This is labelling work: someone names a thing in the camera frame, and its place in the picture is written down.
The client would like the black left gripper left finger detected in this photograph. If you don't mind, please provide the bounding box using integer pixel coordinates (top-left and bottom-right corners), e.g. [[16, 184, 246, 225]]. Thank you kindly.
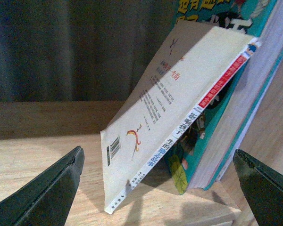
[[0, 146, 84, 226]]

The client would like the white paperback book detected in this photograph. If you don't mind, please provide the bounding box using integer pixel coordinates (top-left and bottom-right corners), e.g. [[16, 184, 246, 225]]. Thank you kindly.
[[100, 20, 261, 214]]

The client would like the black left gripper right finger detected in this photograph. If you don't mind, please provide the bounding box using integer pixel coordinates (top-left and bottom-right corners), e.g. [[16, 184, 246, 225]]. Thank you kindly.
[[233, 149, 283, 226]]

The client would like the teal hardcover book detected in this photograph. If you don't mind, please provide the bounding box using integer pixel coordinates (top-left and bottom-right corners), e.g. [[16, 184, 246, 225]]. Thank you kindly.
[[165, 0, 283, 194]]

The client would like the wooden bookshelf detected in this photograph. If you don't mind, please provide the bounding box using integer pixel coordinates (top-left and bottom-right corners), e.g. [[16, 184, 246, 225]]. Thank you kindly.
[[0, 35, 283, 226]]

